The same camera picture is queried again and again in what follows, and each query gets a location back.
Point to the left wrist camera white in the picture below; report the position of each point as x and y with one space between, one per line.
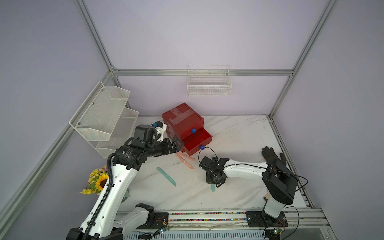
160 128

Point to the white wire wall basket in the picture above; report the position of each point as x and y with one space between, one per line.
209 81

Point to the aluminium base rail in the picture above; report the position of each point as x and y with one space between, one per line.
290 218

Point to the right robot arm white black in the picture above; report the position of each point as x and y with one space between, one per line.
281 183

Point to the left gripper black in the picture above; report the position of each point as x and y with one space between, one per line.
167 150

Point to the pink fruit knife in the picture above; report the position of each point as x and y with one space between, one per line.
185 161
186 156

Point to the pink fruit knife lower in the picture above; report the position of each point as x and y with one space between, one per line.
185 161

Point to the red drawer cabinet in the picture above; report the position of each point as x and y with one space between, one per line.
187 125

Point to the black work glove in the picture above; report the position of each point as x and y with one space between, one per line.
269 153

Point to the white mesh two-tier shelf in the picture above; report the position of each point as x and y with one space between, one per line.
104 120

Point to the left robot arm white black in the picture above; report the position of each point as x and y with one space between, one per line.
122 167

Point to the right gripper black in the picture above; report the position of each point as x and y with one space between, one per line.
209 180

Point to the yellow artificial flowers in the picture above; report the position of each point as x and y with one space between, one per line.
98 178

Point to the pink fruit knife upper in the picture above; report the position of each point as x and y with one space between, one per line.
186 156

